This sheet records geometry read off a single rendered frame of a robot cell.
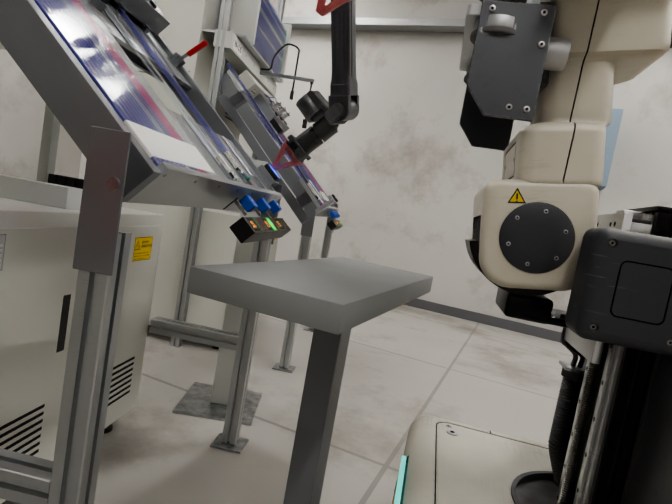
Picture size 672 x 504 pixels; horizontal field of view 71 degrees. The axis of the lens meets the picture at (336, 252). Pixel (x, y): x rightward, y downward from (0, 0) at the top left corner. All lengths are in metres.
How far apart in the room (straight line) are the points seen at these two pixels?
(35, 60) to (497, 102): 0.62
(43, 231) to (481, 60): 0.80
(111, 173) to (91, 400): 0.28
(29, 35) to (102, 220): 0.27
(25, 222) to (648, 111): 4.11
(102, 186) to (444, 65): 4.08
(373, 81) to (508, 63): 3.92
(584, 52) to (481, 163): 3.46
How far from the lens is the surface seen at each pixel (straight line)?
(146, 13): 1.37
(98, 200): 0.62
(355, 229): 4.46
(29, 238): 0.99
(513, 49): 0.77
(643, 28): 0.87
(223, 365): 1.66
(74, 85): 0.71
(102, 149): 0.62
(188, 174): 0.71
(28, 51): 0.76
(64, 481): 0.74
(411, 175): 4.35
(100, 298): 0.63
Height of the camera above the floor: 0.71
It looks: 5 degrees down
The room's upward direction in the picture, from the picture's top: 10 degrees clockwise
